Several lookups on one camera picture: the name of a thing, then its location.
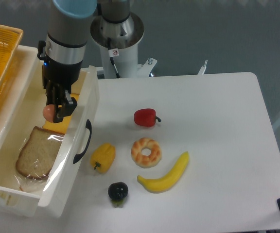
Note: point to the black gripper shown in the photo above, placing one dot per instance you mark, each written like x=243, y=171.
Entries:
x=64, y=76

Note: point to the brown egg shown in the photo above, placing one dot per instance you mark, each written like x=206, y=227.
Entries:
x=48, y=112

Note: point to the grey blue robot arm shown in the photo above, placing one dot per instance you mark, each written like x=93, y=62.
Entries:
x=62, y=54

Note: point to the white plastic drawer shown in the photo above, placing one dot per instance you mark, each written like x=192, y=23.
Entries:
x=48, y=196

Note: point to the white drawer cabinet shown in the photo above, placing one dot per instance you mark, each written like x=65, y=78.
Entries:
x=18, y=78

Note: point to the brown bread slice in wrap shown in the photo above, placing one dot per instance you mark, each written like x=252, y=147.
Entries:
x=39, y=153

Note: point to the yellow bell pepper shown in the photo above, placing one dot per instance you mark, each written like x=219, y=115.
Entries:
x=103, y=157

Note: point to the red bell pepper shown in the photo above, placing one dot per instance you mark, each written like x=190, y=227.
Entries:
x=146, y=117

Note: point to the dark purple mangosteen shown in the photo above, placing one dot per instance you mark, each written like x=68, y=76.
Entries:
x=117, y=193

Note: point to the yellow banana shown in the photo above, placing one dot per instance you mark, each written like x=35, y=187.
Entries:
x=166, y=182

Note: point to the black drawer handle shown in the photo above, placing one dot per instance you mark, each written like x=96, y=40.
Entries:
x=85, y=143

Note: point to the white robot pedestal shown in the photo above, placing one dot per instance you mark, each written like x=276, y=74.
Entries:
x=117, y=32

